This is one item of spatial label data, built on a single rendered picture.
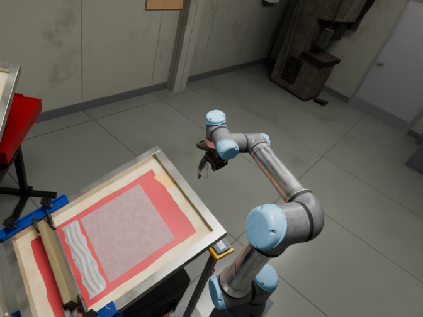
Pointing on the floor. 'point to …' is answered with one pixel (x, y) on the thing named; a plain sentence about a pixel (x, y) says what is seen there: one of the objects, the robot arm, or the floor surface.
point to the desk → (414, 162)
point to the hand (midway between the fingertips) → (211, 170)
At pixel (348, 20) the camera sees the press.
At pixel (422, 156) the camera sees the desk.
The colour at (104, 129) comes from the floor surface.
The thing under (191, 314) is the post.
